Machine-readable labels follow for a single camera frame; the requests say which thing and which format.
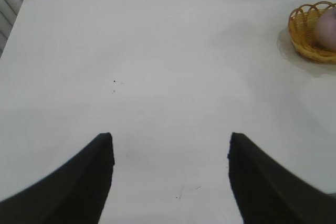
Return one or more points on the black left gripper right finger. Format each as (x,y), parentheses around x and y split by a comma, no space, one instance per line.
(267,187)

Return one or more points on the pink peach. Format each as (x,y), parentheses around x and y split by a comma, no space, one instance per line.
(326,28)

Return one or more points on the yellow woven basket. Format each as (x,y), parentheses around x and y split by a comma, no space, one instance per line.
(304,35)

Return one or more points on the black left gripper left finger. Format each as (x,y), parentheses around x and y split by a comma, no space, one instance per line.
(71,184)

